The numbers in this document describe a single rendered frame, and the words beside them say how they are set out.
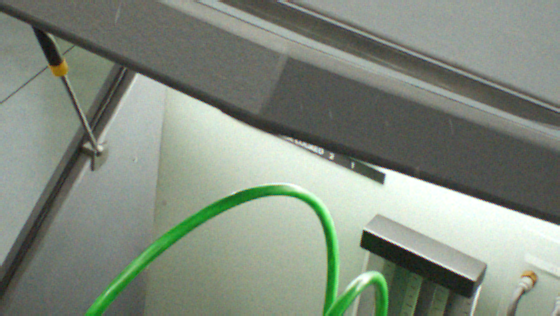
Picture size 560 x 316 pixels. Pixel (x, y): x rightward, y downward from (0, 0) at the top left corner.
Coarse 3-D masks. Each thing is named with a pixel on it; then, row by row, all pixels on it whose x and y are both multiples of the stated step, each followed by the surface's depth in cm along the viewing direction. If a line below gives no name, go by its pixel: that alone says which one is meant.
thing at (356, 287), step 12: (360, 276) 130; (372, 276) 131; (348, 288) 128; (360, 288) 128; (384, 288) 137; (336, 300) 127; (348, 300) 127; (384, 300) 139; (336, 312) 125; (384, 312) 141
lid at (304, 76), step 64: (0, 0) 55; (64, 0) 54; (128, 0) 53; (192, 0) 52; (256, 0) 133; (128, 64) 53; (192, 64) 51; (256, 64) 50; (320, 64) 51; (384, 64) 119; (320, 128) 51; (384, 128) 52; (448, 128) 53; (512, 128) 55; (512, 192) 55
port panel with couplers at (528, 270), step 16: (528, 240) 143; (544, 240) 142; (528, 256) 144; (544, 256) 143; (512, 272) 146; (528, 272) 144; (544, 272) 144; (512, 288) 147; (528, 288) 143; (544, 288) 145; (528, 304) 147; (544, 304) 146
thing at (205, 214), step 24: (240, 192) 131; (264, 192) 133; (288, 192) 135; (312, 192) 139; (192, 216) 129; (168, 240) 127; (336, 240) 146; (144, 264) 127; (336, 264) 148; (120, 288) 127; (336, 288) 151; (96, 312) 127
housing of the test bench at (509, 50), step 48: (288, 0) 152; (336, 0) 152; (384, 0) 154; (432, 0) 155; (480, 0) 156; (528, 0) 158; (432, 48) 145; (480, 48) 147; (528, 48) 148; (528, 96) 140
